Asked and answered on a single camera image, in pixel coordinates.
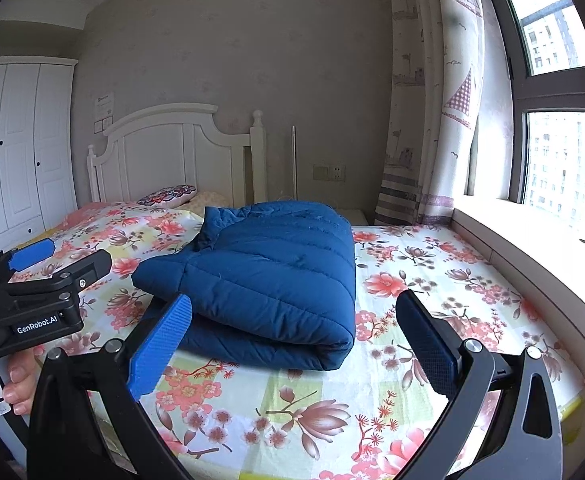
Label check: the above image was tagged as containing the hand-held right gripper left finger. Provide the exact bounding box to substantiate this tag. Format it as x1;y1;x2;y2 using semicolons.
26;294;194;480

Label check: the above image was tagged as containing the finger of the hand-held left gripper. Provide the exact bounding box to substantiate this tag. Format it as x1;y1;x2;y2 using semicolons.
2;248;114;306
0;238;57;283

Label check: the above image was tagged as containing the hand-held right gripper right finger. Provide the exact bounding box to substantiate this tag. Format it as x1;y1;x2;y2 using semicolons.
395;289;566;480

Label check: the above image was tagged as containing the blue quilted jacket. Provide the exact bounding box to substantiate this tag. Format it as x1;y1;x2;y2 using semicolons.
131;200;358;372

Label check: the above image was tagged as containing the person's left hand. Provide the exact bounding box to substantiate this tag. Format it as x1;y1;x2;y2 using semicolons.
0;350;39;437

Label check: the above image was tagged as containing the floral quilt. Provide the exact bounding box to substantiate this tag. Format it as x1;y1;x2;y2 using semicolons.
2;202;585;480

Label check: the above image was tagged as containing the white wardrobe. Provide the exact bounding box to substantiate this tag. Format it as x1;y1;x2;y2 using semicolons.
0;57;79;266

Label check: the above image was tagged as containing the patterned decorative pillow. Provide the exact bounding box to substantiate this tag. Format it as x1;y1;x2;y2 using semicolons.
136;185;198;208

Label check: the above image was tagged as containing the white bed headboard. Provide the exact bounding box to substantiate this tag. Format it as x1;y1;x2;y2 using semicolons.
86;102;268;206

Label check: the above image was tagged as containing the windowsill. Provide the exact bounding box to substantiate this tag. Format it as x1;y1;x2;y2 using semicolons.
450;195;585;480

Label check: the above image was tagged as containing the beige pillow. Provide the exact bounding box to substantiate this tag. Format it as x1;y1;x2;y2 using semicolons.
187;190;233;209

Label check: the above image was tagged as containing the printed curtain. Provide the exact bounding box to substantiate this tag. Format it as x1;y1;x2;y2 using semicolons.
374;0;488;227

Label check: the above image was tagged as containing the dark framed window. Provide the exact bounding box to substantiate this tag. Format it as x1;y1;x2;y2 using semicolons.
477;0;585;226

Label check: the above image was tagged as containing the white paper wall notice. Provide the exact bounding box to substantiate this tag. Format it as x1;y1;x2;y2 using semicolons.
94;91;116;122

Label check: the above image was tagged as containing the wall power socket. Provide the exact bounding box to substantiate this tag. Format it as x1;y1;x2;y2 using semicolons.
313;162;347;182

